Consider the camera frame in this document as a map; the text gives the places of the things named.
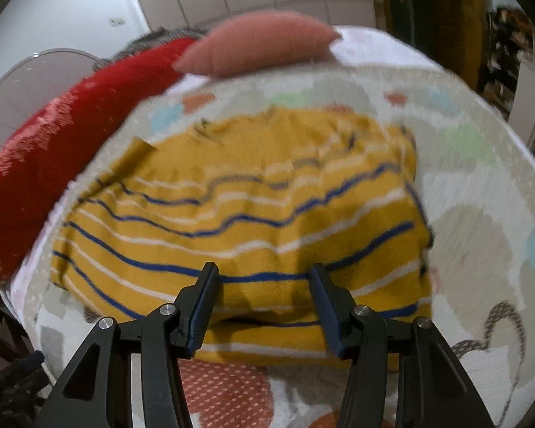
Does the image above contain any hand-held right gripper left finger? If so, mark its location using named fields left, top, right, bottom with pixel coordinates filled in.
left=39, top=261, right=223, bottom=428

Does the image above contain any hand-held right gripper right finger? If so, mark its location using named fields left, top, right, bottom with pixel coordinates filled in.
left=309, top=263, right=496, bottom=428

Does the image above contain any yellow striped sweater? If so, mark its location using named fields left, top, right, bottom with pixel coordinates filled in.
left=50, top=106, right=434, bottom=372

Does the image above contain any patterned quilt bedspread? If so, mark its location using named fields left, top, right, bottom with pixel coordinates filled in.
left=0, top=60, right=535, bottom=428

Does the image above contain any red floral blanket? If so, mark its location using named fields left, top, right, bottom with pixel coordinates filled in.
left=0, top=38, right=199, bottom=288

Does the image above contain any pink ribbed pillow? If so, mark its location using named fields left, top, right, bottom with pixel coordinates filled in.
left=173, top=10, right=343, bottom=78

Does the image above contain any white bed sheet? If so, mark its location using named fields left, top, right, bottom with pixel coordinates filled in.
left=165, top=26, right=455, bottom=94

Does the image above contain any grey checked cloth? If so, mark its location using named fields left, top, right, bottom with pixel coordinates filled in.
left=93, top=27, right=208, bottom=72

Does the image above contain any transparent plastic chair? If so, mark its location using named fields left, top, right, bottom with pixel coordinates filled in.
left=0, top=49, right=110, bottom=161

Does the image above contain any white shelf unit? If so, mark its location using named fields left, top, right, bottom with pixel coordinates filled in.
left=508, top=60, right=535, bottom=161

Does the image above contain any dark shoe rack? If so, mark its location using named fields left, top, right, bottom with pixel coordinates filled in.
left=477, top=5, right=535, bottom=119

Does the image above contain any yellow wooden door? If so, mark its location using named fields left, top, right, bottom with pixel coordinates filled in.
left=421, top=0, right=491, bottom=92

